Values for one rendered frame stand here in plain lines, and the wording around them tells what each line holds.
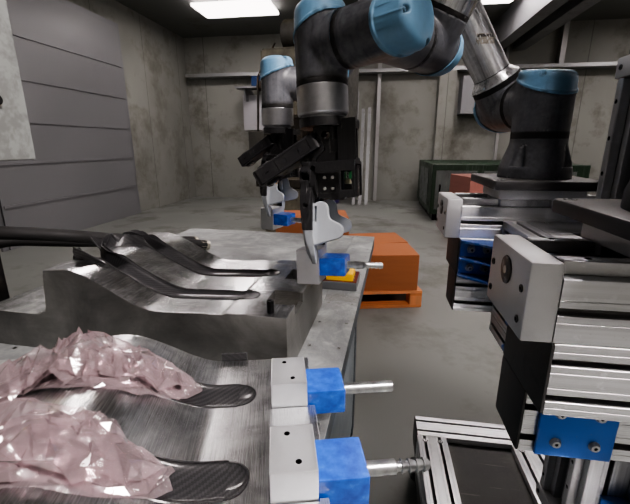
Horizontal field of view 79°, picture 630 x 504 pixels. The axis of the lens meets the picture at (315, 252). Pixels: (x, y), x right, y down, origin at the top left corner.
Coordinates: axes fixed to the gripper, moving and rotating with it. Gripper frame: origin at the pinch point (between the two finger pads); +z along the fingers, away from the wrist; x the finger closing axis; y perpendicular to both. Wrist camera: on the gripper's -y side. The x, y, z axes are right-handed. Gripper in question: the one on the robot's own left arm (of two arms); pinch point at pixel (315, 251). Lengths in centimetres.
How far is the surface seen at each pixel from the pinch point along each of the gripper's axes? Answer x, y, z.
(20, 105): 27, -88, -34
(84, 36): 404, -419, -210
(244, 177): 726, -353, -20
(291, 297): -3.1, -3.3, 6.7
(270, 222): 32.7, -20.4, -1.0
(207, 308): -11.6, -12.9, 6.0
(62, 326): -14.4, -36.5, 9.2
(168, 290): -6.3, -23.1, 5.3
